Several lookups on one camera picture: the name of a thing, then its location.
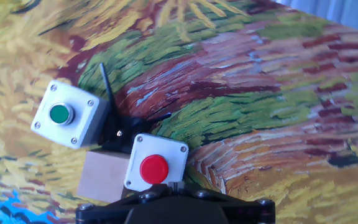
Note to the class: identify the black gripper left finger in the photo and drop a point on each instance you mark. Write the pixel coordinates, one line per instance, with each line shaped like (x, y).
(104, 213)

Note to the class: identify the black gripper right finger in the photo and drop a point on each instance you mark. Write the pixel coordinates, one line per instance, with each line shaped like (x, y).
(250, 213)

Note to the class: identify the black clock hands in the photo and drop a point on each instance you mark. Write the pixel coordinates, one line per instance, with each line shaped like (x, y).
(120, 138)

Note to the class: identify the small wooden block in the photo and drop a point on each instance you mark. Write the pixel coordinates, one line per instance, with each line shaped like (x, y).
(102, 175)

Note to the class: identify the red push button box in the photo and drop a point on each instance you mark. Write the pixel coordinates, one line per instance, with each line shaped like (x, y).
(154, 169)

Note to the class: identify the painted wheatfield print cloth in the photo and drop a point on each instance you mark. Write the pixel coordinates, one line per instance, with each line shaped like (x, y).
(244, 109)

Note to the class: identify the green push button box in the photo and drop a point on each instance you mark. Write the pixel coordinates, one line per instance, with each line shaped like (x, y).
(61, 113)

